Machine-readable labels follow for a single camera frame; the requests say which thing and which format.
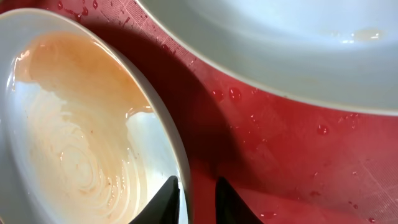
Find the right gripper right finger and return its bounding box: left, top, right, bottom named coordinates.
left=216, top=177, right=263, bottom=224

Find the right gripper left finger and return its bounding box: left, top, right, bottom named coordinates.
left=129, top=175, right=180, bottom=224

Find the white plate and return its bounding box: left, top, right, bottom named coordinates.
left=138, top=0, right=397, bottom=116
left=1, top=8, right=192, bottom=223

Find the red plastic tray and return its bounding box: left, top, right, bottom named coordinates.
left=1, top=0, right=397, bottom=224

